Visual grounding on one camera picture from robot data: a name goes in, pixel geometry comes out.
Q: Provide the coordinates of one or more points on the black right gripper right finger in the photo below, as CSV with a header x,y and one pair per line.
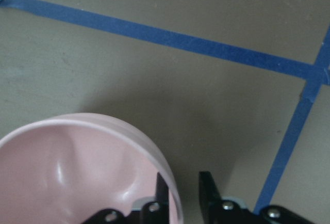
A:
x,y
216,209

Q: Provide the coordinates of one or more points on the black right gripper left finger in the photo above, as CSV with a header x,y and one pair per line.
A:
x,y
152,211

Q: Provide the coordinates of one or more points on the pink bowl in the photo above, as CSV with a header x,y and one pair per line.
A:
x,y
66,168

